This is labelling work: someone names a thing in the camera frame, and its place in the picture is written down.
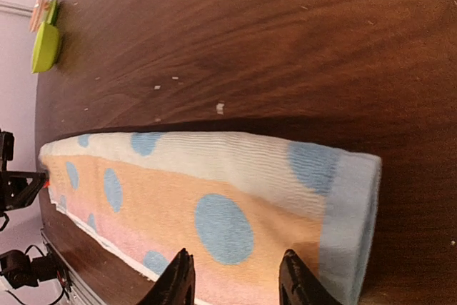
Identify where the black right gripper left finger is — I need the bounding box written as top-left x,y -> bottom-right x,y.
138,248 -> 196,305

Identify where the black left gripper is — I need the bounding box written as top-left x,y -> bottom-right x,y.
0,131 -> 49,212

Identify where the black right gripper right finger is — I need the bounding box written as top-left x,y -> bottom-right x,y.
278,249 -> 341,305

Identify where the blue patchwork towel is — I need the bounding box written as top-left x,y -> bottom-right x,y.
39,132 -> 381,304

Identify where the lime green bowl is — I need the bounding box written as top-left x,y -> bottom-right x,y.
31,22 -> 61,74

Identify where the lime green plate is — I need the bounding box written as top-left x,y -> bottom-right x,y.
45,0 -> 59,25

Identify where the red patterned small bowl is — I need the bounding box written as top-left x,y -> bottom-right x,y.
29,0 -> 51,33

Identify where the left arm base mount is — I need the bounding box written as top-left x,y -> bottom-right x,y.
1,244 -> 71,291

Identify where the aluminium front rail base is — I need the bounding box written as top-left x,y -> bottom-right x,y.
41,229 -> 106,305

